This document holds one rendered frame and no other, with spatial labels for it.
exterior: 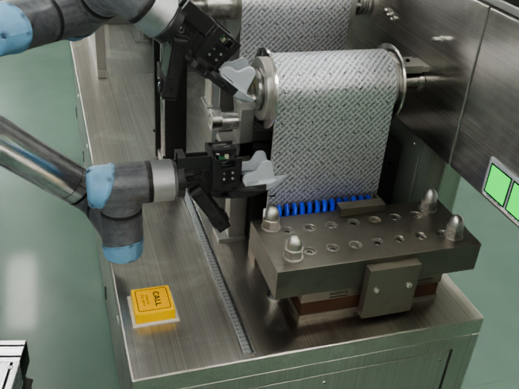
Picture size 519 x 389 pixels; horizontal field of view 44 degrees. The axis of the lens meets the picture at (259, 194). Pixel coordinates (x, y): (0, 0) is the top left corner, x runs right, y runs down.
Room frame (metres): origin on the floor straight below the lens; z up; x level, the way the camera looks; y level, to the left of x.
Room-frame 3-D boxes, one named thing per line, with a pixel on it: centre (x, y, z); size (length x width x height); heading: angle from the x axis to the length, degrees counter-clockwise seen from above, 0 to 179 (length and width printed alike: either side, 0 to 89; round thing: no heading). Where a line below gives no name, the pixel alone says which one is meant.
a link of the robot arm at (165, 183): (0.99, 0.17, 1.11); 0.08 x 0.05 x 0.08; 20
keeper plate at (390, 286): (0.92, -0.25, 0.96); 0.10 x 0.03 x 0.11; 110
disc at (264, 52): (1.11, 0.01, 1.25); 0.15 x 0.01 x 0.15; 20
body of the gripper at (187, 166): (1.02, 0.10, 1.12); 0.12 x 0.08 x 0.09; 110
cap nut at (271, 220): (0.99, -0.03, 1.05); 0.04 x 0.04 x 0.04
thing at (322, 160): (1.10, -0.13, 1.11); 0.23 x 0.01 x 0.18; 110
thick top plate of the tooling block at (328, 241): (1.00, -0.20, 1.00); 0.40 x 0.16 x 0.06; 110
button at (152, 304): (0.88, 0.18, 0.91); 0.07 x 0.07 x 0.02; 20
